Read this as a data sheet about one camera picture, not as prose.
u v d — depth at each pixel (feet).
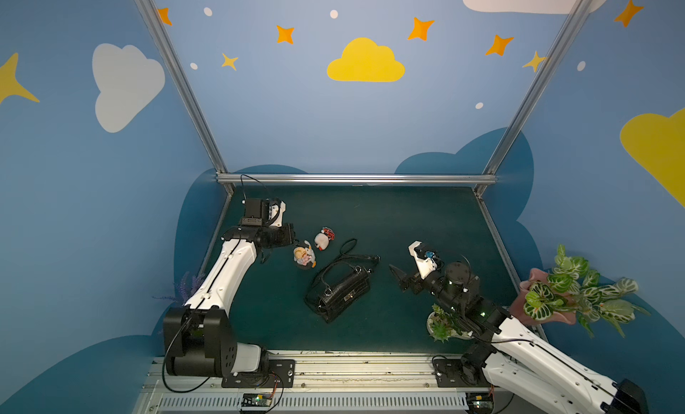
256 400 2.35
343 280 2.61
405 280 2.17
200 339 1.35
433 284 2.12
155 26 2.41
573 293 2.12
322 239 3.29
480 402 2.36
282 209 2.62
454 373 2.45
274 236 2.35
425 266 2.12
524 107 3.05
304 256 2.84
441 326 2.54
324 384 2.41
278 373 2.48
